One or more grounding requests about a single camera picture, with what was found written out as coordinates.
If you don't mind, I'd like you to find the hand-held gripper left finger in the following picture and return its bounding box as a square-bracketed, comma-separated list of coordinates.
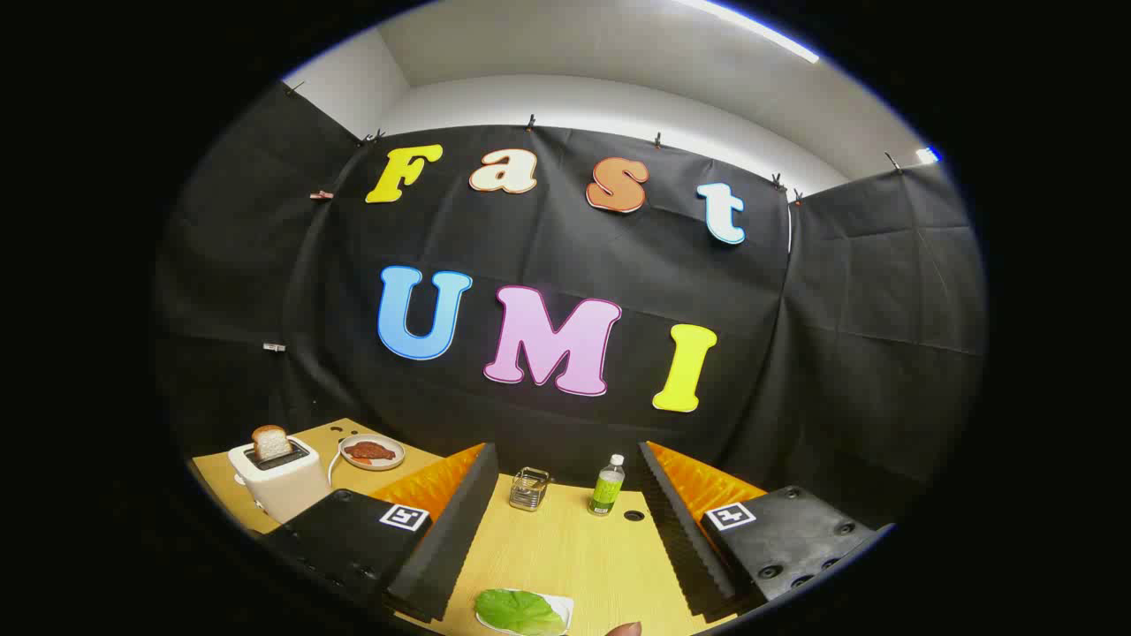
[262, 442, 500, 625]

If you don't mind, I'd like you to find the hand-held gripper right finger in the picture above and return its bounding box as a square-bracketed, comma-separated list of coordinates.
[636, 440, 895, 619]

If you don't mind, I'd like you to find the green lettuce leaf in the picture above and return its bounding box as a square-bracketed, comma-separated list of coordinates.
[474, 588, 566, 636]

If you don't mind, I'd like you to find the toasted bread slice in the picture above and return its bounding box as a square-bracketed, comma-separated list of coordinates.
[252, 425, 293, 463]

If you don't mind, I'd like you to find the green label drink bottle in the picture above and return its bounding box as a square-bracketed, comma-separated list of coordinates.
[588, 454, 626, 518]

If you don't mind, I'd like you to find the small round white plate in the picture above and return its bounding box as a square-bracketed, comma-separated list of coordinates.
[339, 433, 406, 471]

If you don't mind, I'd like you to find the white leaf-shaped plate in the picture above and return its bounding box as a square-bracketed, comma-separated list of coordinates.
[475, 590, 575, 636]

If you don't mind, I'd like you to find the white toaster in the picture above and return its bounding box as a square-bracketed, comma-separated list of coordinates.
[228, 437, 332, 525]

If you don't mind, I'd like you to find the metal wire holder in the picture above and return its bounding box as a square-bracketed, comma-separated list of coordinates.
[509, 466, 554, 512]

